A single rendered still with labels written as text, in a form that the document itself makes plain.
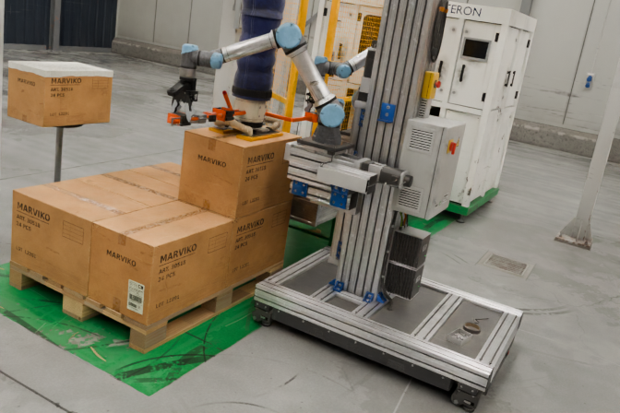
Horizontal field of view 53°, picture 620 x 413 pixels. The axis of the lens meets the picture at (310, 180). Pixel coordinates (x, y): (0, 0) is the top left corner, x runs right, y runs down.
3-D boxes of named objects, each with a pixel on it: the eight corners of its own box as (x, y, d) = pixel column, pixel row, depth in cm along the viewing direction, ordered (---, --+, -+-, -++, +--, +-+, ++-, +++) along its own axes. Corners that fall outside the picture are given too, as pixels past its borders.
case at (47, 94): (75, 112, 502) (77, 62, 491) (110, 122, 483) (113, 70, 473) (6, 115, 450) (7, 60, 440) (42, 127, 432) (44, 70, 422)
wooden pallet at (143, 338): (163, 235, 439) (165, 216, 435) (280, 281, 393) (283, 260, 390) (9, 284, 336) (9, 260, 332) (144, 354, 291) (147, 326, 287)
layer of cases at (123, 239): (165, 216, 435) (170, 161, 425) (283, 260, 390) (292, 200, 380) (10, 260, 332) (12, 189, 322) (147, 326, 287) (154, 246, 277)
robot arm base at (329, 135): (345, 143, 320) (349, 124, 317) (332, 146, 307) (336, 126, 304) (320, 136, 326) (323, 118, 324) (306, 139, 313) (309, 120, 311)
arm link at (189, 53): (198, 46, 288) (180, 43, 288) (196, 70, 291) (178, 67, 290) (201, 45, 296) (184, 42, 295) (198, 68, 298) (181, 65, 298)
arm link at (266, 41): (298, 19, 306) (205, 48, 310) (297, 19, 295) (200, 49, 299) (304, 42, 309) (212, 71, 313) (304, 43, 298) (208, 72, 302)
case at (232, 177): (240, 182, 398) (247, 122, 388) (292, 199, 380) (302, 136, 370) (177, 199, 347) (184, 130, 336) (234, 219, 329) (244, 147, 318)
